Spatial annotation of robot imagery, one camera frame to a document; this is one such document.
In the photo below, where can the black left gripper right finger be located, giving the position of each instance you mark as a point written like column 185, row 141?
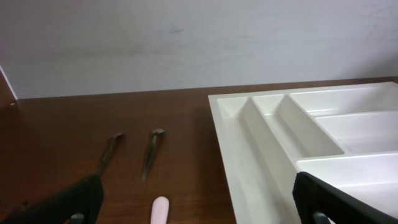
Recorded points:
column 319, row 202

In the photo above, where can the small metal spoon right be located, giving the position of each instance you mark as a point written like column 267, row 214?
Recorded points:
column 150, row 155

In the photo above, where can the small metal spoon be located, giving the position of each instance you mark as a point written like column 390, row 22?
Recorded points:
column 150, row 155
column 108, row 152

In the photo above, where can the small metal spoon left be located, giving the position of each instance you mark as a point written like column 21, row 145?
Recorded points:
column 108, row 152

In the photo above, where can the pink and white plastic knife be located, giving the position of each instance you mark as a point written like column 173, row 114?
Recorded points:
column 160, row 211

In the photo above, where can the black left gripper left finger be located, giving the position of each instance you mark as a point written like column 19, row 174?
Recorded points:
column 78, row 203

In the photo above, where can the white plastic cutlery tray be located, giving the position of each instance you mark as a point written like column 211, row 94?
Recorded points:
column 344, row 135

